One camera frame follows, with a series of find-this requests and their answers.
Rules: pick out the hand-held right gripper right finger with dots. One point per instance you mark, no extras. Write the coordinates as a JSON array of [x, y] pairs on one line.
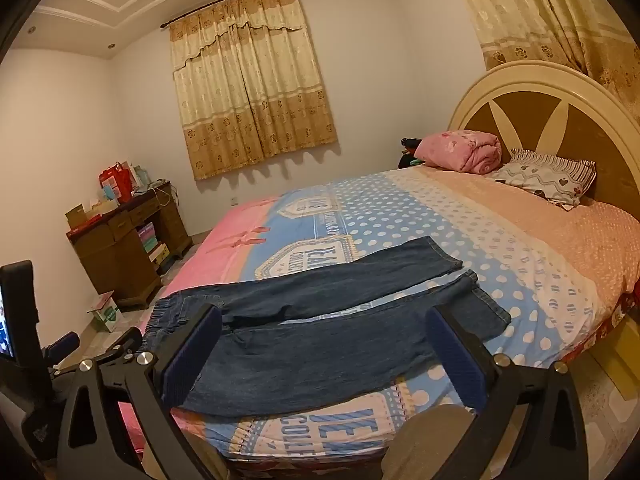
[[457, 355]]

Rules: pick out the pale paper bag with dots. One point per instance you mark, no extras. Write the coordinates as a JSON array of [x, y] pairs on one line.
[[137, 175]]

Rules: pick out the stack of colourful boxes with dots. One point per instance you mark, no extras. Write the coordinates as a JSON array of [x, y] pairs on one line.
[[151, 245]]

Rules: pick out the brown wooden desk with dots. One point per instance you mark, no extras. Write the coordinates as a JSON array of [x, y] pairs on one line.
[[115, 255]]

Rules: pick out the patterned white pillow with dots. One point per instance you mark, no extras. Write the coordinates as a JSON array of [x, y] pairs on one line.
[[545, 177]]

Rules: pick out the beige floral curtain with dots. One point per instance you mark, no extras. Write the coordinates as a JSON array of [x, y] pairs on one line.
[[525, 20]]

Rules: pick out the cream and brown headboard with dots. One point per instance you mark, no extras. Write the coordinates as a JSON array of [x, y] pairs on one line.
[[530, 110]]

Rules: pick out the folded pink quilt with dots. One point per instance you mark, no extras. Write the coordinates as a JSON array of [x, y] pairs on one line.
[[460, 152]]

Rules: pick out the dark curtain rod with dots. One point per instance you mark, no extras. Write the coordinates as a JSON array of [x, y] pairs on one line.
[[172, 22]]

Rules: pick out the beige patterned window curtain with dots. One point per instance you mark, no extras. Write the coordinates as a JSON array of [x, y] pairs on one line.
[[250, 85]]

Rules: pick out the brown cardboard box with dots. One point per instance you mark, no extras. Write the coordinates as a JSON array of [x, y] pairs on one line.
[[80, 216]]

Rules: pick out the dark clothes pile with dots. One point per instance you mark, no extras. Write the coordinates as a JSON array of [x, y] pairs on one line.
[[407, 157]]

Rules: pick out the green and white carton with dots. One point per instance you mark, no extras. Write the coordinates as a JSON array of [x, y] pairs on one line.
[[107, 312]]

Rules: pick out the red gift bag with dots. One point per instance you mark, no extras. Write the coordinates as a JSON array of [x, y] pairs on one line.
[[115, 185]]

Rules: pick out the person's grey-clad leg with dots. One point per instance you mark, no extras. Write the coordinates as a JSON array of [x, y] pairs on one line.
[[430, 445]]

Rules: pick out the bed with patterned sheet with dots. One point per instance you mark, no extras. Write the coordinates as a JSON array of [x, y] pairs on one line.
[[400, 210]]

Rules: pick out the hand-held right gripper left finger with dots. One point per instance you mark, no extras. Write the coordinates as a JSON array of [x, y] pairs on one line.
[[195, 355]]

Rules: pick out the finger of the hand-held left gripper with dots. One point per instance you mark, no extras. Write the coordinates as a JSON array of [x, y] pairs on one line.
[[64, 345], [125, 342]]

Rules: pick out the blue denim jeans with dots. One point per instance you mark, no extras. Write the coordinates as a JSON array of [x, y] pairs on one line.
[[320, 325]]

